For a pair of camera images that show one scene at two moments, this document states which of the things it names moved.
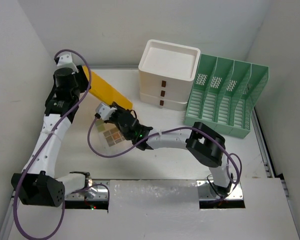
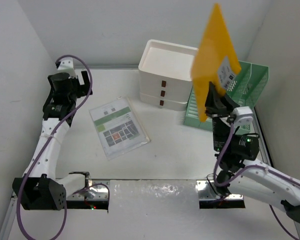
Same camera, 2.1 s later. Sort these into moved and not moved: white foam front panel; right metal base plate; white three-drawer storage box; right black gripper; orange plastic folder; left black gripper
Moved: right black gripper; orange plastic folder
Not moved: left black gripper; white three-drawer storage box; right metal base plate; white foam front panel
